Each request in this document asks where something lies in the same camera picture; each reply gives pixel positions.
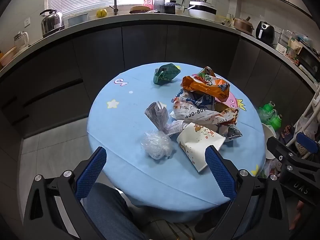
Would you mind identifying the white printed paper cup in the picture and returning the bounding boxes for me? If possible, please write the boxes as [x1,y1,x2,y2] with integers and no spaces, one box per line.
[176,122,226,173]

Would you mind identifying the dark kitchen cabinets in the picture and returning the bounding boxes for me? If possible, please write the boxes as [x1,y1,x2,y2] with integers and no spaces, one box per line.
[0,21,318,140]

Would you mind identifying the round brown basket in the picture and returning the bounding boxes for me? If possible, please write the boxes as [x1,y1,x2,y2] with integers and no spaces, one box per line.
[129,5,151,14]

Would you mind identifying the round table with blue cloth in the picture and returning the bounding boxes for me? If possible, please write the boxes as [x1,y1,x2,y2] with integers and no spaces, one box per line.
[87,62,266,223]

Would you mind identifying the dark printed bag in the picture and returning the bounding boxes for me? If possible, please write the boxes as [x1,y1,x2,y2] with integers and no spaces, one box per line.
[280,125,297,143]

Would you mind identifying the person's leg in jeans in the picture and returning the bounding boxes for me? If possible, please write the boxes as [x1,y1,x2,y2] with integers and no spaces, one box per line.
[82,182,150,240]

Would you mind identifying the clear plastic wrap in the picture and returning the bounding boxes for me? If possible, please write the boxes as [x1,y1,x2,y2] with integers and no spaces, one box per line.
[141,130,173,160]

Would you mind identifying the orange snack bag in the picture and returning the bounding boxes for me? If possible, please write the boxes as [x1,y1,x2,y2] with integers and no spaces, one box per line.
[182,67,230,100]

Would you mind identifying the white rice cooker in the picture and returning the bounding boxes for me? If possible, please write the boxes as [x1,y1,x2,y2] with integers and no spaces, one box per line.
[187,1,217,22]

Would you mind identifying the brown lidded pot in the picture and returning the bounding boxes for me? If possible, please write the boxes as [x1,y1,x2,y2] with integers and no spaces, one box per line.
[233,17,255,34]

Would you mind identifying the black air fryer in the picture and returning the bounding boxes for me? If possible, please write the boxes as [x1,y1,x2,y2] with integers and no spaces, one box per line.
[255,21,275,46]

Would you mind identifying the grey kitchen countertop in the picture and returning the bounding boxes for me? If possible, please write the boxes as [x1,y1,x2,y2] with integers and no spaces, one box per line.
[0,12,320,90]

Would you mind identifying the white storage rack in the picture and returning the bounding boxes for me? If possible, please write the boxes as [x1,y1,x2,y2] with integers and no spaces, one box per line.
[285,82,320,155]

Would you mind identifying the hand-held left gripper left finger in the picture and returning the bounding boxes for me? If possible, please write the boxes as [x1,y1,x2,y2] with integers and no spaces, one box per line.
[23,146,108,240]

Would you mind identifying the cluttered storage shelf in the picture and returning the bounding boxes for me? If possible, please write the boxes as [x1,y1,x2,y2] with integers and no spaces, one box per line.
[277,29,320,80]

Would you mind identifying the silver foil packet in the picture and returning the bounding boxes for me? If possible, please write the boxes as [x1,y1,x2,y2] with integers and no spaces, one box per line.
[225,125,243,140]

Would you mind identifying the glass jar with red lid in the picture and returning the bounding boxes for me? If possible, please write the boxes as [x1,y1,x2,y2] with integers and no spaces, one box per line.
[153,0,166,13]

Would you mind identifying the green snack bag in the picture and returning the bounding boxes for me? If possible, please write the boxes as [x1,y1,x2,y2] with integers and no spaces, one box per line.
[153,63,181,85]

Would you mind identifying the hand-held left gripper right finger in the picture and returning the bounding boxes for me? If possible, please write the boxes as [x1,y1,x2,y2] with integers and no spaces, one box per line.
[204,145,292,240]

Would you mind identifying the steel kettle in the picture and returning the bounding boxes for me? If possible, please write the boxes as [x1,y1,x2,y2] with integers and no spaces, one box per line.
[39,9,65,37]

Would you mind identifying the white printed paper bag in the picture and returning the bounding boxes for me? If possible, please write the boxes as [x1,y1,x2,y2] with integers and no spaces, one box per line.
[170,89,238,140]

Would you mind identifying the paper receipt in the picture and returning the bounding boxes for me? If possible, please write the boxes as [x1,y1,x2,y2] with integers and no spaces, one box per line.
[144,101,187,137]

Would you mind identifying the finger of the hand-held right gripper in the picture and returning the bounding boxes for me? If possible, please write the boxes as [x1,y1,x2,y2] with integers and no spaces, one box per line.
[296,132,320,156]
[266,137,320,179]

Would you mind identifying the black pot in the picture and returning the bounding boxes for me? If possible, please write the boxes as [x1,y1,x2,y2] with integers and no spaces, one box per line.
[164,0,178,14]

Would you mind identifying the glass pitcher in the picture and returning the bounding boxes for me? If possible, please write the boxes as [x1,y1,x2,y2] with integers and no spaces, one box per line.
[14,31,30,50]

